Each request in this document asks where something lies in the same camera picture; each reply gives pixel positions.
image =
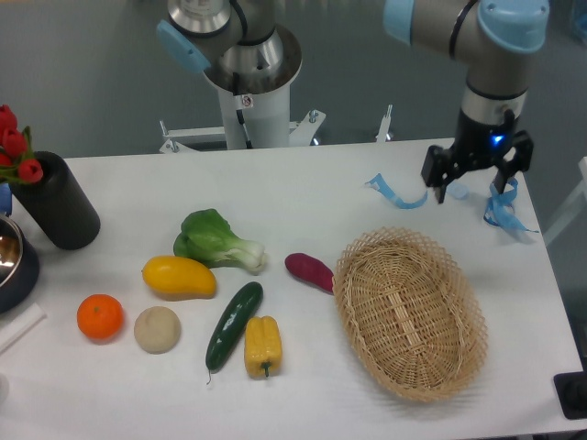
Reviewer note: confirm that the curved blue tape strip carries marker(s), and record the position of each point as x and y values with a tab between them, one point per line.
380	185

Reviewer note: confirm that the white flat strip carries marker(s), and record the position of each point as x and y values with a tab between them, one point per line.
16	328

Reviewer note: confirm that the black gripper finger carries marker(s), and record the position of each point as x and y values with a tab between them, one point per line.
522	146
440	169

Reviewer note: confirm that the black device at edge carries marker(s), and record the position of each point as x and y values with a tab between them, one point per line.
571	391

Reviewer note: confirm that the beige round bun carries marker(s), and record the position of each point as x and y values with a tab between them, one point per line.
157	330

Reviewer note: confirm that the white metal base frame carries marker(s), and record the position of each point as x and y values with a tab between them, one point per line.
302	133

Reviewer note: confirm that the dark metal bowl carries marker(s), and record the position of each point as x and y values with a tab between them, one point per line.
19	265

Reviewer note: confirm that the orange fruit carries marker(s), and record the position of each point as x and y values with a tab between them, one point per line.
100	317

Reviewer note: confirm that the purple sweet potato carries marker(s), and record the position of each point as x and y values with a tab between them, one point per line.
310	270

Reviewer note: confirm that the black cylindrical vase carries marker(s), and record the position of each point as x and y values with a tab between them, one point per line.
59	205

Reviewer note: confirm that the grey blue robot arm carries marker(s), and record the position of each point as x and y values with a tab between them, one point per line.
251	60

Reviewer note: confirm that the woven wicker basket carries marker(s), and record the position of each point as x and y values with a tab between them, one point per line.
410	314

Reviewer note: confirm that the green bok choy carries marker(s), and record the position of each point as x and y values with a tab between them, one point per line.
206	236

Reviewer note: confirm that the red tulip flowers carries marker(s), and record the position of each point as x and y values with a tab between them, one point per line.
18	162

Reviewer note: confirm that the yellow bell pepper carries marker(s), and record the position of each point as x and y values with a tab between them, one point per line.
263	347

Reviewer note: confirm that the small pale blue cap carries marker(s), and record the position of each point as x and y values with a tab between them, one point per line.
458	191

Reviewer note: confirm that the tangled blue tape strip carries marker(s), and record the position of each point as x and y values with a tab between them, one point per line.
500	211

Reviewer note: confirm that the green cucumber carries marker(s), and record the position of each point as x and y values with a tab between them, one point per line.
231	326

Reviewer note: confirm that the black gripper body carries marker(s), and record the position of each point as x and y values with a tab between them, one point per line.
478	145

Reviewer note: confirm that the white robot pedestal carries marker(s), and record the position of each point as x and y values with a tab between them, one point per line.
255	121

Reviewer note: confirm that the yellow mango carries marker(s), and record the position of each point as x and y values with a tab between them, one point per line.
178	276

